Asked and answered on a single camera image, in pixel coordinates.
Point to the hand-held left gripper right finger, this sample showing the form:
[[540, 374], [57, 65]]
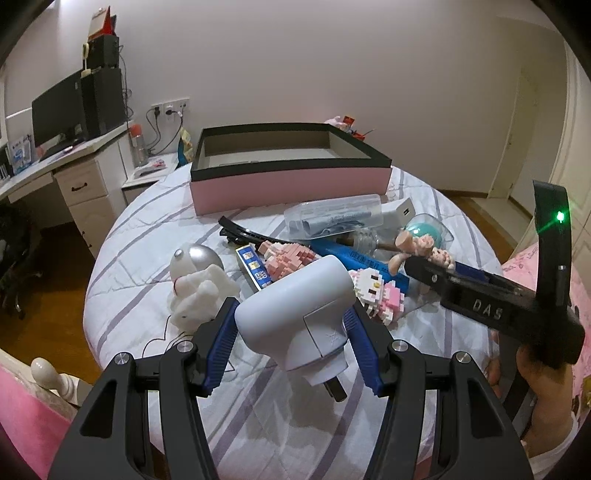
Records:
[[364, 350]]

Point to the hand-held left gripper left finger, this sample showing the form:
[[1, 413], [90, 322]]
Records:
[[221, 341]]

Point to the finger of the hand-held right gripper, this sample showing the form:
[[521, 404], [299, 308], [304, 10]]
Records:
[[480, 274], [429, 274]]

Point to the beige doll figurine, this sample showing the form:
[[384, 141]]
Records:
[[406, 242]]

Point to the white astronaut figurine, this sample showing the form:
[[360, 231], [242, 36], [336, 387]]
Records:
[[198, 290]]

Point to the white pink block cat figure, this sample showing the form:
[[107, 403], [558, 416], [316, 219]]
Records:
[[374, 293]]

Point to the white power bank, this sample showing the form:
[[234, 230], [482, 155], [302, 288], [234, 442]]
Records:
[[397, 214]]

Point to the white power adapter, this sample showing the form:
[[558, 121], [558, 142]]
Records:
[[286, 314]]

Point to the long blue box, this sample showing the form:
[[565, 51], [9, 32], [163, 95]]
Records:
[[355, 261]]

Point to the blue card packet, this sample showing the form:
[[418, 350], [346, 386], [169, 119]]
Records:
[[253, 270]]

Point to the black hair clip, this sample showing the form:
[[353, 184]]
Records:
[[240, 230]]

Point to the clear plastic case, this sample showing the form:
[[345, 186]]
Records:
[[332, 217]]

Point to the pink box with black rim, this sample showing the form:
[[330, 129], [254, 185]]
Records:
[[286, 191]]

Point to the person's right forearm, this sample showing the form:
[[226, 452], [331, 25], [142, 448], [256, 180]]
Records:
[[554, 452]]

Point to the person's right hand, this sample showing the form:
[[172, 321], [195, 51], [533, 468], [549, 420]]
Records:
[[547, 387]]

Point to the white striped quilt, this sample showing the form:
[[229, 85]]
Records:
[[277, 424]]

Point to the red crate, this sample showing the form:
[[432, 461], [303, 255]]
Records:
[[362, 134]]

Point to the white wooden bedpost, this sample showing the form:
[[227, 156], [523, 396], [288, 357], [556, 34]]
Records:
[[48, 371]]

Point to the white nightstand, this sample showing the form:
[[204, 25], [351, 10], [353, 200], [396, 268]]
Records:
[[138, 184]]

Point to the pink plush toy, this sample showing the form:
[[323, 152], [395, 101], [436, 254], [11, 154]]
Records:
[[337, 122]]

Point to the bag of pink items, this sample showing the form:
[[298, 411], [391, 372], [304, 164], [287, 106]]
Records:
[[158, 162]]

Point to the yellow blue snack bag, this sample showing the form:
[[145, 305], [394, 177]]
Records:
[[184, 147]]

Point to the white desk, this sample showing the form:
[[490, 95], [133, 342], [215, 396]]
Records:
[[87, 184]]

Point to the clear bottle with red cap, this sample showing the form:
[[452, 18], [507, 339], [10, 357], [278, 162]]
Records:
[[138, 147]]

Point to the pink bed cover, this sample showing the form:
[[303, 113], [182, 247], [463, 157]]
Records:
[[27, 424]]

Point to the black office chair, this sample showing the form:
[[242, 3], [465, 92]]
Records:
[[16, 258]]

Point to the black keyboard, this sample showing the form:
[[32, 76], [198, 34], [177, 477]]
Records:
[[57, 148]]

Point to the black computer tower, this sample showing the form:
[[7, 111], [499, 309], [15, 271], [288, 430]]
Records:
[[104, 104]]

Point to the blue white packet box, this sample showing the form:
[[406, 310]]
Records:
[[21, 154]]

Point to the black monitor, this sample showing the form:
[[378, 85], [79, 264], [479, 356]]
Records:
[[55, 115]]

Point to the black speaker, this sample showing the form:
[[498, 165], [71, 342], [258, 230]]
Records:
[[104, 53]]

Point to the small cream desk ornament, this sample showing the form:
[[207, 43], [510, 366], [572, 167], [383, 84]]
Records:
[[86, 55]]

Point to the red desk calendar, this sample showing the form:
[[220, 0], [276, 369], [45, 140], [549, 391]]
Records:
[[104, 23]]

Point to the white wall socket panel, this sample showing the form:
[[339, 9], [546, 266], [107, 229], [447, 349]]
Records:
[[171, 106]]

